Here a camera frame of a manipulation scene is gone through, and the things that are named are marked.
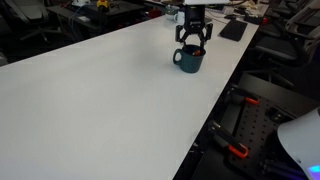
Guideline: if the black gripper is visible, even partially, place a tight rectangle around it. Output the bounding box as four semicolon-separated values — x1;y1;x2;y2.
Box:
175;4;214;49

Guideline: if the white mug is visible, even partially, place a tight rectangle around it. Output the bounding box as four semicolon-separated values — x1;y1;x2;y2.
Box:
173;10;186;25

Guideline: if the dark mug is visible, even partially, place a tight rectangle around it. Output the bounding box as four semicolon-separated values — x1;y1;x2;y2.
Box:
172;43;207;75

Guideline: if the black flat pad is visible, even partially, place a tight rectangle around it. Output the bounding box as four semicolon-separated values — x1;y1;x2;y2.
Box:
218;18;249;43

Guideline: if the black background desk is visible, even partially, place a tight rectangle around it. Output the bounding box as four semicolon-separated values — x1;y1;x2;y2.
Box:
45;0;145;35

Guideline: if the black office chair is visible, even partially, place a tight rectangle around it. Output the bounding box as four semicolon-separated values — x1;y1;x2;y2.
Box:
245;29;320;93

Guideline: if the yellow toy object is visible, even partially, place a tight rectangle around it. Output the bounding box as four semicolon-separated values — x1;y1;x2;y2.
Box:
96;0;111;10

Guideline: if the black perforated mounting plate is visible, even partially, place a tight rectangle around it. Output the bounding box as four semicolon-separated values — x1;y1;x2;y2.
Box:
190;72;320;180

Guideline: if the light grey office chair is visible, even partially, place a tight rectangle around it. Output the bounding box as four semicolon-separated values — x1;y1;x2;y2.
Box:
284;0;320;36

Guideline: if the black plate connector block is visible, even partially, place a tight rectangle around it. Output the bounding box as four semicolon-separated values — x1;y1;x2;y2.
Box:
267;106;285;123

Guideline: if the grey mesh office chair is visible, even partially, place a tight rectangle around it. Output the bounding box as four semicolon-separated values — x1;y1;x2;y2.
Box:
3;0;63;43

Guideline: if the black clamp with orange handle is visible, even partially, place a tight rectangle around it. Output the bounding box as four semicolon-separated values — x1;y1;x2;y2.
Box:
207;119;250;160
228;86;261;107

